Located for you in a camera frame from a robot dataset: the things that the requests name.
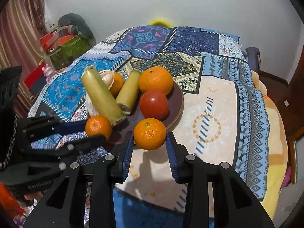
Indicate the large orange on plate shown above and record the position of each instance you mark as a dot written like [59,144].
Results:
[156,79]

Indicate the long yellow sugarcane piece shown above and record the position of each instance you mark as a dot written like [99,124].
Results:
[101,97]

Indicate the orange box in pile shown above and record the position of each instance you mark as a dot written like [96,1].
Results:
[61,41]

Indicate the yellow curved chair back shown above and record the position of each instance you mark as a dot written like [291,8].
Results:
[160,21]

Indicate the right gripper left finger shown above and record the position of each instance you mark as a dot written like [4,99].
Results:
[63,205]

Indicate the blue patchwork bedspread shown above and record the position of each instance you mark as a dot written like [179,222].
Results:
[198,130]

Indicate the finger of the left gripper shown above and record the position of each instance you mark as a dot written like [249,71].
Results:
[77,147]
[44,126]

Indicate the small orange mandarin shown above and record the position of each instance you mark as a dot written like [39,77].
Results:
[98,125]

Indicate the red tomato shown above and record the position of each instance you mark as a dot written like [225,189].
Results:
[154,104]

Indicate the green fabric storage box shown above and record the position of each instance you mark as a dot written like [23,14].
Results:
[64,55]

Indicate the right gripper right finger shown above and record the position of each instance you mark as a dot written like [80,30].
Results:
[235,205]

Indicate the striped brown curtain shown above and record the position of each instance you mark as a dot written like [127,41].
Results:
[22,26]

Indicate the small orange behind cane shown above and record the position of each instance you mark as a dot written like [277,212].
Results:
[117,85]

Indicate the grey plush pillow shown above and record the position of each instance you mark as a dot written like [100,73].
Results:
[78,21]

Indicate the short yellow sugarcane piece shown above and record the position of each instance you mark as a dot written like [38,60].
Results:
[128,94]

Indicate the red gift box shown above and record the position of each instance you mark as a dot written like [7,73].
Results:
[35,75]

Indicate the dark blue chair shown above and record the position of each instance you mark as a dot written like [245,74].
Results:
[253,58]

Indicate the pink toy figure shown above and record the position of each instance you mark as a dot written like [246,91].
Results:
[48,72]

